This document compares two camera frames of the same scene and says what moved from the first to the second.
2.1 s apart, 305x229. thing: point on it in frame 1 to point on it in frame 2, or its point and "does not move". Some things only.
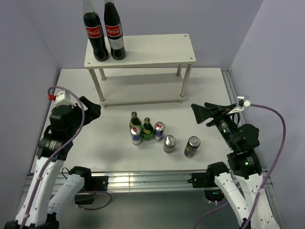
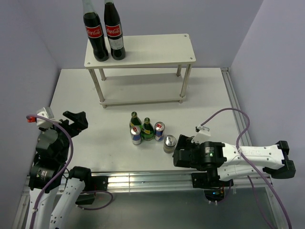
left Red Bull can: x=135 y=131 does not move
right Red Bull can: x=159 y=129 does not move
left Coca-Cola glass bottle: x=94 y=29 does not move
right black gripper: x=201 y=112 to x=185 y=141
